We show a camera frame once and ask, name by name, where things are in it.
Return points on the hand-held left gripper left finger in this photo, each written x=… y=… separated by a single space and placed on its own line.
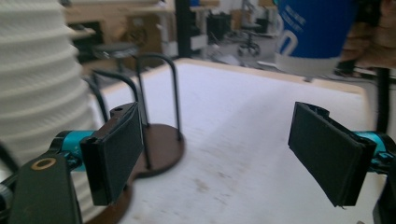
x=115 y=155

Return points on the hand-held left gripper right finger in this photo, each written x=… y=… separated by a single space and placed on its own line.
x=327 y=152

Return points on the brown double cup holder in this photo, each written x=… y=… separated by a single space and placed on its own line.
x=162 y=146

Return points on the blue paper cup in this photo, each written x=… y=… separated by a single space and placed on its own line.
x=314 y=28

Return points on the stack of white paper cups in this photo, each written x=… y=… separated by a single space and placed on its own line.
x=37 y=77

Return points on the white table mat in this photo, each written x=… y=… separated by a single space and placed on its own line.
x=249 y=124

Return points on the grey round stool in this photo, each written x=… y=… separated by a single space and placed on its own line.
x=115 y=49

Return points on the distant black wheeled stool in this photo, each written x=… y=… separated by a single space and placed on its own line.
x=250 y=40

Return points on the black metal frame post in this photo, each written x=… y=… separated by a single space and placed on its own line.
x=183 y=28

